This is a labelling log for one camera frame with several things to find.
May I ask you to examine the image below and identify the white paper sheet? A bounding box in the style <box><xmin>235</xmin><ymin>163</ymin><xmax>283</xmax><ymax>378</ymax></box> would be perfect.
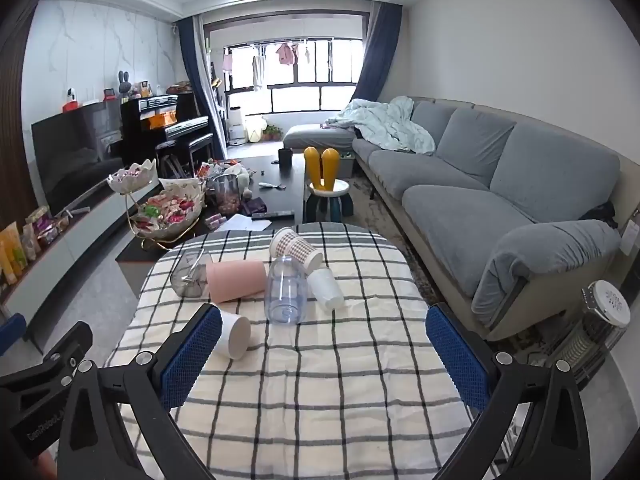
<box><xmin>222</xmin><ymin>214</ymin><xmax>273</xmax><ymax>232</ymax></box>

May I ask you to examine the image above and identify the white plush toy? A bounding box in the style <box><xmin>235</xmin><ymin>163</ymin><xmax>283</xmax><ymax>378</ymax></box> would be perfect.
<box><xmin>235</xmin><ymin>165</ymin><xmax>258</xmax><ymax>198</ymax></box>

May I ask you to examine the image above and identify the yellow snack packet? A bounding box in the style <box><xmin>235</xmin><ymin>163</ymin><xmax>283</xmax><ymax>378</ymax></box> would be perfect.
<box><xmin>0</xmin><ymin>225</ymin><xmax>28</xmax><ymax>286</ymax></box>

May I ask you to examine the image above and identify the white paper cup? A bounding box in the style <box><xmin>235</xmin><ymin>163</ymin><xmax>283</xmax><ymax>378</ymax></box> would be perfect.
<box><xmin>214</xmin><ymin>309</ymin><xmax>252</xmax><ymax>360</ymax></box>

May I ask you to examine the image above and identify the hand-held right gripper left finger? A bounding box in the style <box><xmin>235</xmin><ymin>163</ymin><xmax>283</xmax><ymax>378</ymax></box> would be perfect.
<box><xmin>57</xmin><ymin>303</ymin><xmax>223</xmax><ymax>480</ymax></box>

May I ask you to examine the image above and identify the yellow rabbit ear stool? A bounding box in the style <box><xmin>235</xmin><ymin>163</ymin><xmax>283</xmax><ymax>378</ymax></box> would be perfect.
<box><xmin>303</xmin><ymin>146</ymin><xmax>354</xmax><ymax>223</ymax></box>

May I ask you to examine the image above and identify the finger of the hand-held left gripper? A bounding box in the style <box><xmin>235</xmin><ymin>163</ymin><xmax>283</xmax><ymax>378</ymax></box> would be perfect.
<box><xmin>0</xmin><ymin>312</ymin><xmax>27</xmax><ymax>348</ymax></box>
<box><xmin>44</xmin><ymin>321</ymin><xmax>95</xmax><ymax>386</ymax></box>

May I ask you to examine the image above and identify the clear snack jar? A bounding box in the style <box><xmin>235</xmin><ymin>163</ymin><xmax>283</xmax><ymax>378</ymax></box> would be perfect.
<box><xmin>214</xmin><ymin>175</ymin><xmax>242</xmax><ymax>217</ymax></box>

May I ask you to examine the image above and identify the black piano bench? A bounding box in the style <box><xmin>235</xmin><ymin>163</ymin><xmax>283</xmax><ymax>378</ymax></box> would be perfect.
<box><xmin>155</xmin><ymin>134</ymin><xmax>215</xmax><ymax>173</ymax></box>

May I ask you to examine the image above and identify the blue curtain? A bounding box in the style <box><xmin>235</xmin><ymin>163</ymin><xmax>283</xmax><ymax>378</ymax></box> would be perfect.
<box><xmin>350</xmin><ymin>2</ymin><xmax>403</xmax><ymax>111</ymax></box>
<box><xmin>177</xmin><ymin>16</ymin><xmax>226</xmax><ymax>161</ymax></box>

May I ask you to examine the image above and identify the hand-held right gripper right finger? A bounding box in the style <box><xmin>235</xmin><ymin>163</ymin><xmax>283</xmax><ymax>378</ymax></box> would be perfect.
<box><xmin>425</xmin><ymin>303</ymin><xmax>593</xmax><ymax>480</ymax></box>

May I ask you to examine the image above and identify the black piano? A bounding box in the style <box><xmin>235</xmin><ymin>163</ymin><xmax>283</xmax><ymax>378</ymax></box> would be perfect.
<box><xmin>120</xmin><ymin>92</ymin><xmax>213</xmax><ymax>171</ymax></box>

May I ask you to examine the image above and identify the brown checked paper cup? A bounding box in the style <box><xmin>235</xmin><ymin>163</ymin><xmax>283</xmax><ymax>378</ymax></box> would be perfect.
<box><xmin>269</xmin><ymin>227</ymin><xmax>324</xmax><ymax>272</ymax></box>

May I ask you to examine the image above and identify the grey sofa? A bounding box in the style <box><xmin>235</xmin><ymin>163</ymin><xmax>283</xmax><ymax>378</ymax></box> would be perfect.
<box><xmin>282</xmin><ymin>96</ymin><xmax>623</xmax><ymax>342</ymax></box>

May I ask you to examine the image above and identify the grey glass cup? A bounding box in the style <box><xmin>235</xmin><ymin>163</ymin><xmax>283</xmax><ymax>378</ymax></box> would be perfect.
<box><xmin>170</xmin><ymin>248</ymin><xmax>213</xmax><ymax>298</ymax></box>

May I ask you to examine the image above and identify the light blue blanket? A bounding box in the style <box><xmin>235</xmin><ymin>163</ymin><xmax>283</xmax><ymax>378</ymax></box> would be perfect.
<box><xmin>325</xmin><ymin>96</ymin><xmax>437</xmax><ymax>156</ymax></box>

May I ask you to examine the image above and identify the grey television cabinet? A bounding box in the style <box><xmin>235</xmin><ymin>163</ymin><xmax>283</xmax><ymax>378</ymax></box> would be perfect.
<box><xmin>0</xmin><ymin>180</ymin><xmax>161</xmax><ymax>356</ymax></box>

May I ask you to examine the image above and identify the clear plastic bottle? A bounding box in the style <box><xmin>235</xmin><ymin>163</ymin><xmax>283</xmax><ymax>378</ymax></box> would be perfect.
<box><xmin>266</xmin><ymin>255</ymin><xmax>309</xmax><ymax>324</ymax></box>

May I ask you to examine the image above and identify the white air purifier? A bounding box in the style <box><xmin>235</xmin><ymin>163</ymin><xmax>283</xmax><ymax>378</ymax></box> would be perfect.
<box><xmin>227</xmin><ymin>106</ymin><xmax>247</xmax><ymax>145</ymax></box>

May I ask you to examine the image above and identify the white plastic cup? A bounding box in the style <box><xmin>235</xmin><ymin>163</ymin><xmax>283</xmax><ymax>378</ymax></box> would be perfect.
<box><xmin>306</xmin><ymin>268</ymin><xmax>346</xmax><ymax>310</ymax></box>

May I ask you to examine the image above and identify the black white checked tablecloth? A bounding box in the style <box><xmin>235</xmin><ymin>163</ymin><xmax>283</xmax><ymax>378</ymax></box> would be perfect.
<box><xmin>102</xmin><ymin>221</ymin><xmax>506</xmax><ymax>480</ymax></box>

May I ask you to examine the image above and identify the grey electric heater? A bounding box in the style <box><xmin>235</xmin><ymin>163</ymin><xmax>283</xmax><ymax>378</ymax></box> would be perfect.
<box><xmin>547</xmin><ymin>280</ymin><xmax>632</xmax><ymax>391</ymax></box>

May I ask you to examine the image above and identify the two-tier white candy dish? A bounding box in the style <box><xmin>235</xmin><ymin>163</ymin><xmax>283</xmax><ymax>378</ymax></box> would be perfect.
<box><xmin>107</xmin><ymin>159</ymin><xmax>207</xmax><ymax>251</ymax></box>

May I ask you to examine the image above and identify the pink cup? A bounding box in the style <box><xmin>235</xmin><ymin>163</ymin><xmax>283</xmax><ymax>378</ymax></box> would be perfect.
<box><xmin>206</xmin><ymin>258</ymin><xmax>267</xmax><ymax>304</ymax></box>

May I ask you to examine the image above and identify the black coffee table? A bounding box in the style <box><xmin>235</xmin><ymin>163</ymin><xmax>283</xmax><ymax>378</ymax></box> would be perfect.
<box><xmin>116</xmin><ymin>154</ymin><xmax>307</xmax><ymax>266</ymax></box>

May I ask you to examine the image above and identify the black television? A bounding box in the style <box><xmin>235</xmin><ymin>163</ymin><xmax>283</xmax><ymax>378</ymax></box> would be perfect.
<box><xmin>31</xmin><ymin>101</ymin><xmax>126</xmax><ymax>216</ymax></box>

